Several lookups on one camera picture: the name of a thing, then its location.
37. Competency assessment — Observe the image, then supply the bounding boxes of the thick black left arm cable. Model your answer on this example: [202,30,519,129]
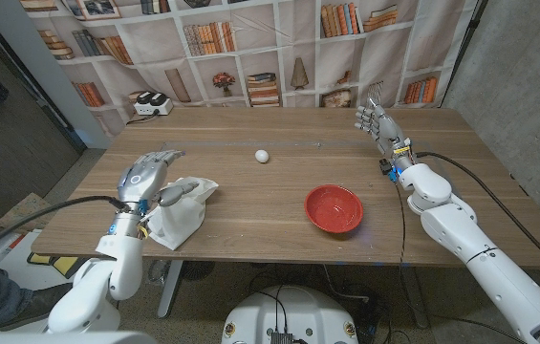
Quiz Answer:
[0,194,130,262]

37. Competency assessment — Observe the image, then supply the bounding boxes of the dark leather shoe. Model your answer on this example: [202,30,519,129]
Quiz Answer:
[0,282,75,331]

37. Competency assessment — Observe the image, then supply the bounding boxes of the speckled beige floor board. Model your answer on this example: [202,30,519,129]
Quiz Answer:
[0,192,54,231]

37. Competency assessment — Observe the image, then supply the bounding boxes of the red bowl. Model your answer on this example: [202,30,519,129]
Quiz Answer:
[303,183,364,235]

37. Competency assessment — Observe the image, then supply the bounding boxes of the black power strip cord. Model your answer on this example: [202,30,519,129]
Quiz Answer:
[125,111,160,126]

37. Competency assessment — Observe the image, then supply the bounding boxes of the white power strip black plugs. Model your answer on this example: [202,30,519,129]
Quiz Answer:
[133,91,174,117]

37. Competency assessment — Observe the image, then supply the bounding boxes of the black ribbed round object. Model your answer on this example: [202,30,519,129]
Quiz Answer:
[181,260,216,283]

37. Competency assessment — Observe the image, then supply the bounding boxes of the white cloth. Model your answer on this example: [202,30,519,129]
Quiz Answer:
[147,176,220,251]

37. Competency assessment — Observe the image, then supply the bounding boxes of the grey table leg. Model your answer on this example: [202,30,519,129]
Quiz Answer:
[399,266,429,330]

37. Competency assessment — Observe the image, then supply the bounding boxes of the printed bookshelf backdrop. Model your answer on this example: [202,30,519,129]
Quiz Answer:
[18,0,479,138]

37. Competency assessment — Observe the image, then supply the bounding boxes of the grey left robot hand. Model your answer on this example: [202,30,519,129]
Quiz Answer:
[116,149,202,215]

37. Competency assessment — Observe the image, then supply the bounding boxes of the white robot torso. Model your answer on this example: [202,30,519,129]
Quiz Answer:
[221,285,359,344]

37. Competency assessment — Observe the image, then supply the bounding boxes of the white table leg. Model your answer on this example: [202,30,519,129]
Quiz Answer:
[157,260,184,319]

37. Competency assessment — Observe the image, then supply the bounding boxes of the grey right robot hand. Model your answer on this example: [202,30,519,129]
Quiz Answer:
[354,97,417,175]

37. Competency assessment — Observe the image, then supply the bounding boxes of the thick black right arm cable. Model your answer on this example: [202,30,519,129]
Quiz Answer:
[415,151,540,286]

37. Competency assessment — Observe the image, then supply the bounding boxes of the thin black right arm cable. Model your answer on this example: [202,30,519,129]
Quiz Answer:
[395,183,529,344]

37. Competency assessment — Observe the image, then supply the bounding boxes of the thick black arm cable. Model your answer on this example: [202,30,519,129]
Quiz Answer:
[0,194,130,262]
[415,151,540,286]

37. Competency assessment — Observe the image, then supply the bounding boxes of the yellow and black floor object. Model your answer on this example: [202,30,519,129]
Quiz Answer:
[27,251,82,279]

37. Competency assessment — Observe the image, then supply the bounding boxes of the black backdrop stand pole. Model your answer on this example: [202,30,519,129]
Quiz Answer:
[440,0,489,110]

